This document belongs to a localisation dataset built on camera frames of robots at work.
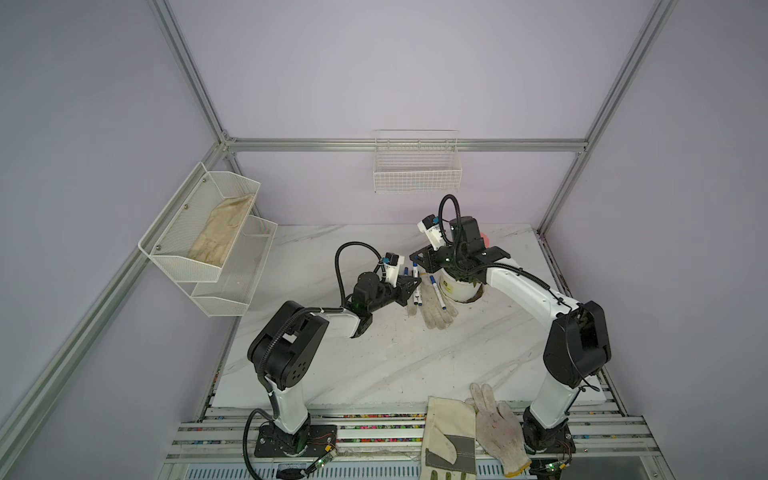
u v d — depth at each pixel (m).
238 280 0.90
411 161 0.96
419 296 0.88
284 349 0.50
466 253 0.68
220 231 0.80
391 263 0.78
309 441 0.73
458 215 0.66
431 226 0.75
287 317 0.52
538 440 0.66
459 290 0.93
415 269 0.86
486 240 1.02
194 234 0.78
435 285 1.02
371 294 0.72
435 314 0.96
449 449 0.72
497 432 0.73
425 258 0.75
